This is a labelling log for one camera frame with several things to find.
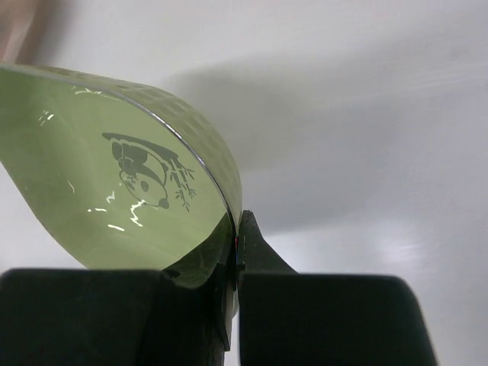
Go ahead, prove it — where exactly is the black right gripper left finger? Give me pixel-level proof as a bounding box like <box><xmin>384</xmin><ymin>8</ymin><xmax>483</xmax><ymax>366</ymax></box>
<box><xmin>1</xmin><ymin>228</ymin><xmax>233</xmax><ymax>365</ymax></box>

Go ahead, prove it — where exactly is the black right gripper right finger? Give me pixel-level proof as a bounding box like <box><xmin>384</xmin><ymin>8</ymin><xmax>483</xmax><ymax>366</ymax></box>
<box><xmin>237</xmin><ymin>210</ymin><xmax>438</xmax><ymax>365</ymax></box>

